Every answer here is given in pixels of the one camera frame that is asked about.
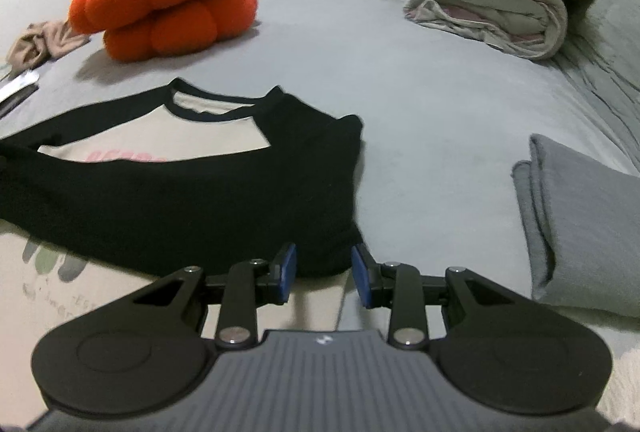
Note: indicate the grey quilted bedspread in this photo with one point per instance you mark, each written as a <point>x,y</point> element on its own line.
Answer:
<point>610,27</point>

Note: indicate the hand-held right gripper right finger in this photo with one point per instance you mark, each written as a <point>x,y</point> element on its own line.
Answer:
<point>361,279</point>

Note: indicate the white flat packet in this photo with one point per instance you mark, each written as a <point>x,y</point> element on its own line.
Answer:
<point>20,85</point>

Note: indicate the crumpled beige cloth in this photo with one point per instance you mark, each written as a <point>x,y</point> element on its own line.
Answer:
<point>45,42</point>

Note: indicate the cream and black raglan sweatshirt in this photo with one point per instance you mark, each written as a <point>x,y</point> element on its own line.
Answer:
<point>200,192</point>

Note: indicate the folded grey garment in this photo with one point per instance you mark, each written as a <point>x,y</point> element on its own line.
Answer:
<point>585,222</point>

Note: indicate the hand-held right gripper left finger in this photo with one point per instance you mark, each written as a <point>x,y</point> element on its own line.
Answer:
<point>287,273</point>

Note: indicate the folded grey and pink quilt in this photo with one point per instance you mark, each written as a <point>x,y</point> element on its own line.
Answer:
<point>490,7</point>

